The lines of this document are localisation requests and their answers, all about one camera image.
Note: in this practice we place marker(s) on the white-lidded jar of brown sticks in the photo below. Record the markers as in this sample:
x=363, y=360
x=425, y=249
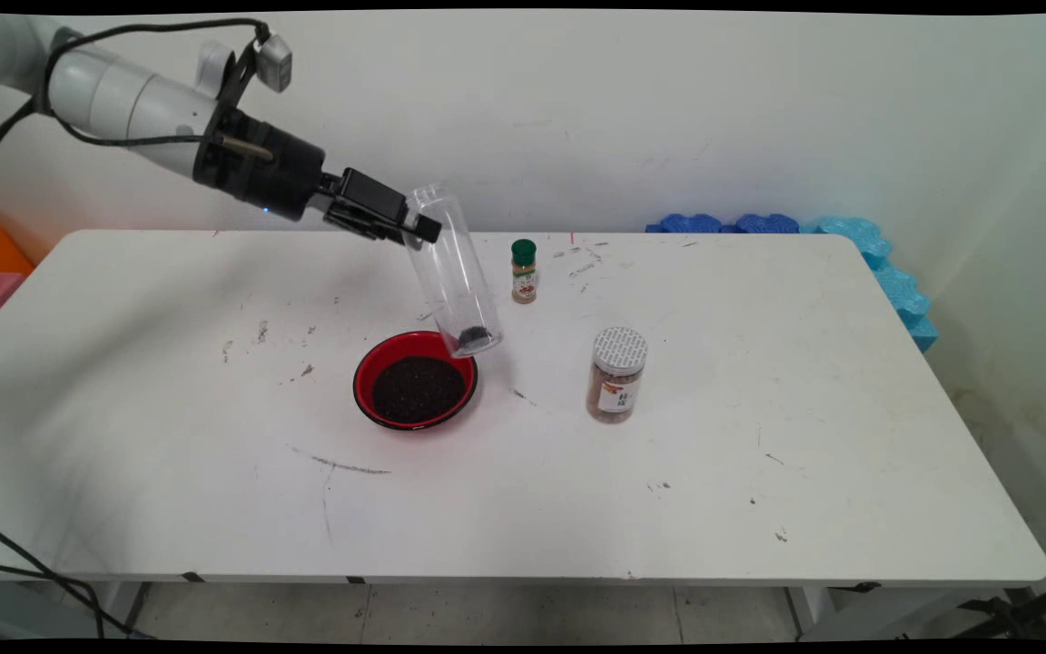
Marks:
x=617, y=381

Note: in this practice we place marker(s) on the light blue foam block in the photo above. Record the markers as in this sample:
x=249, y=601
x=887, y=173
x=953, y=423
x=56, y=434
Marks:
x=886, y=272

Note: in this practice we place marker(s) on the green-capped spice bottle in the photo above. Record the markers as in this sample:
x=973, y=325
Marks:
x=524, y=272

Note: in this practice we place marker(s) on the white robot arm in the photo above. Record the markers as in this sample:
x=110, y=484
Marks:
x=123, y=100

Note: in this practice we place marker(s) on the black granules heap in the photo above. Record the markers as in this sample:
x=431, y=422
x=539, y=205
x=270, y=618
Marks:
x=475, y=339
x=419, y=391

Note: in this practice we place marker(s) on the red bowl with black rim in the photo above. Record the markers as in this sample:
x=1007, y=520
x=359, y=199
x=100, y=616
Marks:
x=396, y=350

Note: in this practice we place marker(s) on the black metal bar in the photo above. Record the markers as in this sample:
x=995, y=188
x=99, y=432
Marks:
x=1022, y=607

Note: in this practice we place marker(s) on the clear plastic jar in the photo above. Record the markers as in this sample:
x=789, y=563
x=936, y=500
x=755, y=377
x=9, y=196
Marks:
x=455, y=263

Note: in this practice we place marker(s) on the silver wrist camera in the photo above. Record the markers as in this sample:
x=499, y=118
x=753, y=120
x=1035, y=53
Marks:
x=274, y=64

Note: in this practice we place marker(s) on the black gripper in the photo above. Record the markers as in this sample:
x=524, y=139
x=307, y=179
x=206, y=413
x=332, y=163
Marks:
x=273, y=173

